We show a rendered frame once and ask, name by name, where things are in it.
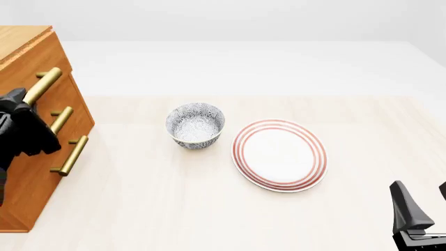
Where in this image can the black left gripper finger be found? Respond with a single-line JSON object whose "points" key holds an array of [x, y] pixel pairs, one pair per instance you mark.
{"points": [[36, 136], [14, 95]]}

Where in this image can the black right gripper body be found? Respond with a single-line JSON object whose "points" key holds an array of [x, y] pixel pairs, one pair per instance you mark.
{"points": [[421, 241]]}

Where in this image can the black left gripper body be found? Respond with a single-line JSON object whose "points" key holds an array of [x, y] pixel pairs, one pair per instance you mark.
{"points": [[8, 136]]}

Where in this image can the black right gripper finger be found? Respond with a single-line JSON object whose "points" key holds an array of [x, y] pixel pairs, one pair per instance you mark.
{"points": [[443, 191], [407, 209]]}

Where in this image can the wide wooden drawer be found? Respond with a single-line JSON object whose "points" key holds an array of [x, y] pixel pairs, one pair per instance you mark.
{"points": [[43, 53]]}

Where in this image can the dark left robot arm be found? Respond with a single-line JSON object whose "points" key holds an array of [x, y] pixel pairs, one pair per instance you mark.
{"points": [[2, 185]]}

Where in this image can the narrow wooden drawer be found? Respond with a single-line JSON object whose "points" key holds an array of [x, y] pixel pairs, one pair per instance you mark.
{"points": [[68, 89], [38, 188]]}

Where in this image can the wooden cabinet with drawers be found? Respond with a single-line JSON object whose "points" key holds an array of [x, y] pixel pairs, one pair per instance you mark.
{"points": [[21, 39]]}

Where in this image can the white plate with red rings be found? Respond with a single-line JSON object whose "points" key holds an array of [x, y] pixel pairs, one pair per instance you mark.
{"points": [[278, 155]]}

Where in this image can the blue-white patterned bowl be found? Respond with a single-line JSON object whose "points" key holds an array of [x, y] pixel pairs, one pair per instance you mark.
{"points": [[195, 126]]}

